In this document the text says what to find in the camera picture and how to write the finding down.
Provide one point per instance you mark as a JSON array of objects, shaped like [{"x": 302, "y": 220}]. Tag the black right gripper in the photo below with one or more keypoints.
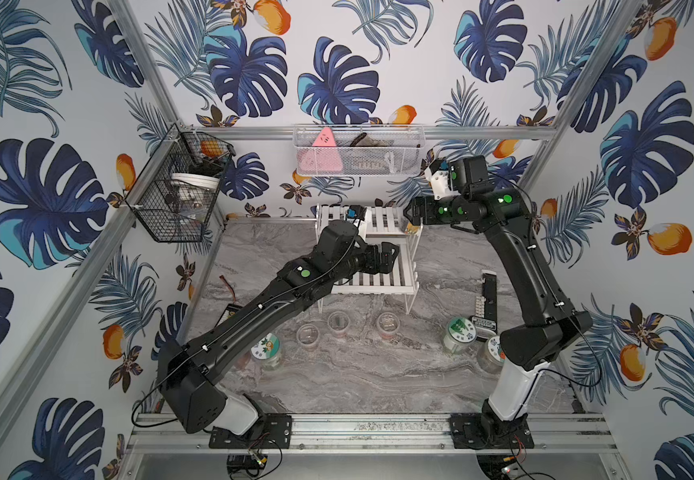
[{"x": 428, "y": 204}]

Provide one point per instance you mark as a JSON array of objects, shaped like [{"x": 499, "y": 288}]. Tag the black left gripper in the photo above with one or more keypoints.
[{"x": 377, "y": 257}]

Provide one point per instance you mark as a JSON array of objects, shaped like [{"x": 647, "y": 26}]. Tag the clear seed container red label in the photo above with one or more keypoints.
[{"x": 387, "y": 324}]

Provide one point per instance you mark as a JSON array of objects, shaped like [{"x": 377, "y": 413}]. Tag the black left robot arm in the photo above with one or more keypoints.
[{"x": 188, "y": 374}]

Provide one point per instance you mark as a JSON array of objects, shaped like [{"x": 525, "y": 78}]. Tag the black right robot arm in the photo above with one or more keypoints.
[{"x": 465, "y": 198}]

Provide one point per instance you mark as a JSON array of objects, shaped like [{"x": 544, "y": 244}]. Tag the white slatted wooden shelf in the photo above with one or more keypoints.
[{"x": 390, "y": 242}]

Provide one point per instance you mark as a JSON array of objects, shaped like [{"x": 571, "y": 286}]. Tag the clear seed container centre left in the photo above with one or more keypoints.
[{"x": 338, "y": 323}]

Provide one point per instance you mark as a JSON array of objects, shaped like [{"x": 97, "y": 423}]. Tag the clear seed container far left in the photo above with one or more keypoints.
[{"x": 308, "y": 337}]

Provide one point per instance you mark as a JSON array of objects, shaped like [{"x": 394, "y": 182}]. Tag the green lid seed jar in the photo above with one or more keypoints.
[{"x": 460, "y": 334}]

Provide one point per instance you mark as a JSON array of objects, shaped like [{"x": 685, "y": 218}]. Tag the pink triangular packet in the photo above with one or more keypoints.
[{"x": 321, "y": 157}]

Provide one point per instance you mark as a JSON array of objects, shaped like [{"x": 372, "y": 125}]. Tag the black remote-like tool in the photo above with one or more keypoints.
[{"x": 486, "y": 312}]

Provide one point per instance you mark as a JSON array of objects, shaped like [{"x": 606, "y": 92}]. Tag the green white lid jar left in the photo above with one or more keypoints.
[{"x": 267, "y": 352}]

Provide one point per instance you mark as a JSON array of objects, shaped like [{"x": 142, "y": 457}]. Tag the red label lid jar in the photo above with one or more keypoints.
[{"x": 490, "y": 357}]

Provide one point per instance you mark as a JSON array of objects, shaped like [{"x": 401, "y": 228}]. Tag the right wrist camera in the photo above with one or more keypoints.
[{"x": 437, "y": 175}]

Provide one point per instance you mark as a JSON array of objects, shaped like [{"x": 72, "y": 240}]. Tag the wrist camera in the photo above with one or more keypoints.
[
  {"x": 437, "y": 175},
  {"x": 355, "y": 213}
]

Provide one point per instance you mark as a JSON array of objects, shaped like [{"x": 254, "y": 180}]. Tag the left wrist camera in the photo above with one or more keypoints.
[{"x": 355, "y": 213}]

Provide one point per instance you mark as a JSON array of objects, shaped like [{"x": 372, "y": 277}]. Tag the white mesh wall basket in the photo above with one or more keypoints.
[{"x": 371, "y": 150}]

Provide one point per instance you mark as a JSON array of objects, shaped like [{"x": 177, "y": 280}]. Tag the white bowl in wire basket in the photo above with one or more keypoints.
[{"x": 198, "y": 181}]

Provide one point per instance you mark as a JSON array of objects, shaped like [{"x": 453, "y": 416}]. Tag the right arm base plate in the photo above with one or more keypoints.
[{"x": 486, "y": 431}]

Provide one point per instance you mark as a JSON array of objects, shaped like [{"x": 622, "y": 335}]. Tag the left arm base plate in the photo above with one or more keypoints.
[{"x": 270, "y": 431}]

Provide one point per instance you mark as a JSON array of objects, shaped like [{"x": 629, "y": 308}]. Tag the black wire basket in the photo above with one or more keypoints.
[{"x": 172, "y": 211}]

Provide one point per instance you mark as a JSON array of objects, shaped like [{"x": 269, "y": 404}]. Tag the aluminium front rail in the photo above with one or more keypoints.
[{"x": 382, "y": 434}]

